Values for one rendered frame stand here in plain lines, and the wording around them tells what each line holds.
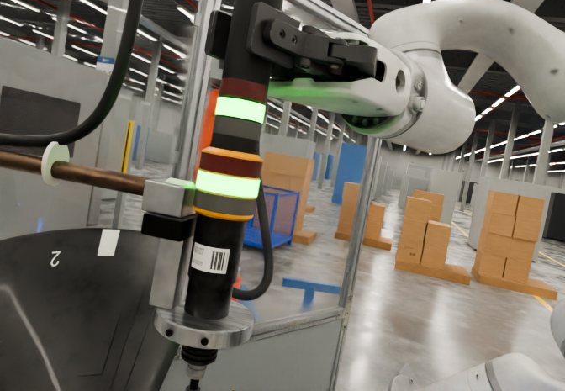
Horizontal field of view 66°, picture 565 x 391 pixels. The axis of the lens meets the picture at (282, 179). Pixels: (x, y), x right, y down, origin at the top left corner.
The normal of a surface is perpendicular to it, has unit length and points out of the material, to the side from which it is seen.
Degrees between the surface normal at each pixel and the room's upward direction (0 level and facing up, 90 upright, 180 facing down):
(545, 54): 106
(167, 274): 90
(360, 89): 96
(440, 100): 83
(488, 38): 155
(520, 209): 90
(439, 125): 116
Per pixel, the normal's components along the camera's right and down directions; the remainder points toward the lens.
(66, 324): 0.01, -0.58
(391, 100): 0.71, 0.36
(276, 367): 0.70, 0.16
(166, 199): -0.16, 0.03
